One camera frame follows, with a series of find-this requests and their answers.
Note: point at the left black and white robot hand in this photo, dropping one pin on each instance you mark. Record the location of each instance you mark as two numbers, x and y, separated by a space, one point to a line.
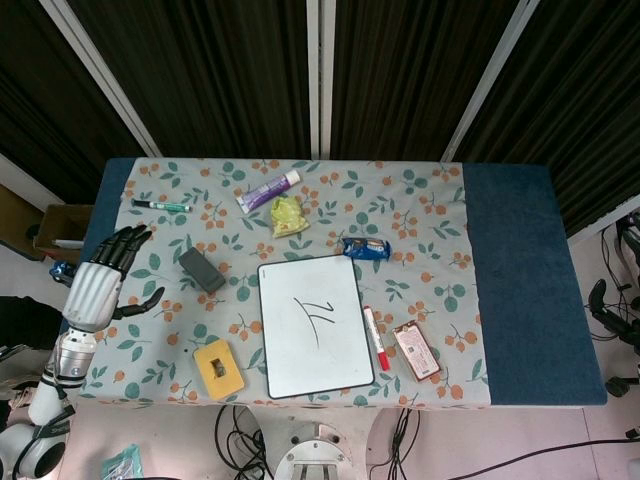
95 290

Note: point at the dark grey eraser block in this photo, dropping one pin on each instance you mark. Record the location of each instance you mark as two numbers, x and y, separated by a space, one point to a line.
201 270

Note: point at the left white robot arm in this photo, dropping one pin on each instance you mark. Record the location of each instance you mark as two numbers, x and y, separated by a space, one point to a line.
42 395

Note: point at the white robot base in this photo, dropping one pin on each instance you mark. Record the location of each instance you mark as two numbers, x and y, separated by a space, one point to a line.
317 452

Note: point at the blue toy object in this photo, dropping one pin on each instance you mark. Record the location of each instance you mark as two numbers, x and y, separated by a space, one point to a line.
62 272

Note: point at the brown cardboard box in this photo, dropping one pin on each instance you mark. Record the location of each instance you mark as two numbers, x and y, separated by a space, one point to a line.
60 225

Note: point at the green and black marker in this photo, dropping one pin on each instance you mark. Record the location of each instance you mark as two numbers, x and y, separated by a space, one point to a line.
165 205

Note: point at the yellow sponge with square hole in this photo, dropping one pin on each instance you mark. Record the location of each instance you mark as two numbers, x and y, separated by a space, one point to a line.
230 375

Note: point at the teal plastic packet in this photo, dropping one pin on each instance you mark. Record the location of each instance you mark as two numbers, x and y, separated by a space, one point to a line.
122 462

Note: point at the purple toothpaste tube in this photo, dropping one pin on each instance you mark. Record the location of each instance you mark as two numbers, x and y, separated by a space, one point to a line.
265 192

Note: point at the yellow snack bag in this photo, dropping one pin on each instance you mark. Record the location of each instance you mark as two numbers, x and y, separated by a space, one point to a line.
289 217

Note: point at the black pleated curtain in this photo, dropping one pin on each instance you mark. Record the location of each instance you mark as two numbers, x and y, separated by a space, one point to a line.
200 75
410 75
35 75
590 75

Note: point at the blue cookie packet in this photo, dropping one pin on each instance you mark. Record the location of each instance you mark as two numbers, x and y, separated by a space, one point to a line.
367 248

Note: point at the red and white marker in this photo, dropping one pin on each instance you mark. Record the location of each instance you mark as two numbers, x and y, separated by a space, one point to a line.
375 335

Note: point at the floral tablecloth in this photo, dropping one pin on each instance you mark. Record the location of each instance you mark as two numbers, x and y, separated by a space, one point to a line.
425 215

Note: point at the blue table cover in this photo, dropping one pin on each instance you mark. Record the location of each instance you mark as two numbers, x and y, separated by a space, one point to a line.
530 280

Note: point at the black caster wheel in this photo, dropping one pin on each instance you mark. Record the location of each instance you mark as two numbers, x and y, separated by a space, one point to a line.
617 386

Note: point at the white slanted frame post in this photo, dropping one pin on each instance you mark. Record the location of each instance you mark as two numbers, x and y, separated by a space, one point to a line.
100 75
492 75

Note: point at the white whiteboard with black frame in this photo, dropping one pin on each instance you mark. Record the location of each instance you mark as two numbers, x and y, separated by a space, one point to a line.
315 360

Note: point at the white upright frame post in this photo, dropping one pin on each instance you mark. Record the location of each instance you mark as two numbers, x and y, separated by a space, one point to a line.
320 75

